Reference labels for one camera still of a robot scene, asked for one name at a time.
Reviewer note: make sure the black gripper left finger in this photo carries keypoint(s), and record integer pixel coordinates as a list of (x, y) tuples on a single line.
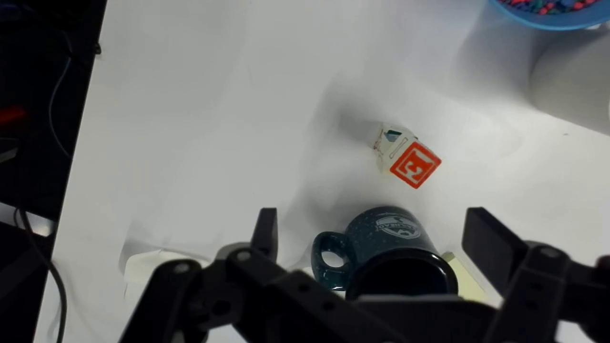
[(210, 297)]

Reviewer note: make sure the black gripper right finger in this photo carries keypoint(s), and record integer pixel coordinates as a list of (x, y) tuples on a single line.
[(546, 285)]

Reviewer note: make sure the yellow sticky note pad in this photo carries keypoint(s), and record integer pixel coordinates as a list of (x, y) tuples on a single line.
[(469, 278)]

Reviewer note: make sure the dark blue speckled mug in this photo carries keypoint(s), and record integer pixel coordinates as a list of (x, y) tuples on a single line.
[(382, 240)]

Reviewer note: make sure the blue bowl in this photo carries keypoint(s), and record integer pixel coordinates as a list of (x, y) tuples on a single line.
[(553, 21)]

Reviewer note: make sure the colourful beads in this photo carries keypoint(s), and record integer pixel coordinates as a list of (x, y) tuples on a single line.
[(546, 3)]

